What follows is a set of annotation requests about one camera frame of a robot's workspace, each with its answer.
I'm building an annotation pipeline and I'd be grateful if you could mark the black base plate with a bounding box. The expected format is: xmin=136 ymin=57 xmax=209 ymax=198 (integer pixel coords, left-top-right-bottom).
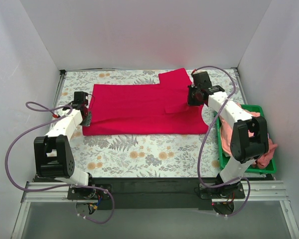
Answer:
xmin=67 ymin=177 xmax=246 ymax=210

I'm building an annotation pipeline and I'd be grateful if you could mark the dusty rose t-shirt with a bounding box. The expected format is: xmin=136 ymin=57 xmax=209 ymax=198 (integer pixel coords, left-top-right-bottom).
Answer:
xmin=256 ymin=138 xmax=278 ymax=169

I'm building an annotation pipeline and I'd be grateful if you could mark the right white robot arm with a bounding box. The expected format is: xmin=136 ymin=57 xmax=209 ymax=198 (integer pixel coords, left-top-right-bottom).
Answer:
xmin=187 ymin=67 xmax=269 ymax=198

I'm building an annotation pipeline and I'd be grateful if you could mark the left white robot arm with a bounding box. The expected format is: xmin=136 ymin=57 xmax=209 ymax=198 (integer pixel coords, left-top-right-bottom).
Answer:
xmin=34 ymin=91 xmax=96 ymax=199

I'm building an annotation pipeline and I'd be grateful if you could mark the salmon pink t-shirt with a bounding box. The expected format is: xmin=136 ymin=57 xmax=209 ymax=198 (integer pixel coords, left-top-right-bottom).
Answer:
xmin=219 ymin=111 xmax=262 ymax=157

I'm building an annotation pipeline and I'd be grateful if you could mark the green plastic bin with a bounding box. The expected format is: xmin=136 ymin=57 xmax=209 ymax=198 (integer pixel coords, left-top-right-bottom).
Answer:
xmin=216 ymin=105 xmax=277 ymax=174

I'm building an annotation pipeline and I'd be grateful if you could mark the magenta red t-shirt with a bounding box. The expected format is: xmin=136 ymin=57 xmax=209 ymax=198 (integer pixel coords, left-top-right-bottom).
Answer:
xmin=82 ymin=68 xmax=208 ymax=136

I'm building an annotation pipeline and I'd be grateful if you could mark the floral patterned table mat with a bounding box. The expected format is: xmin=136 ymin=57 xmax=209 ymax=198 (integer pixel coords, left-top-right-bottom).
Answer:
xmin=37 ymin=69 xmax=246 ymax=178

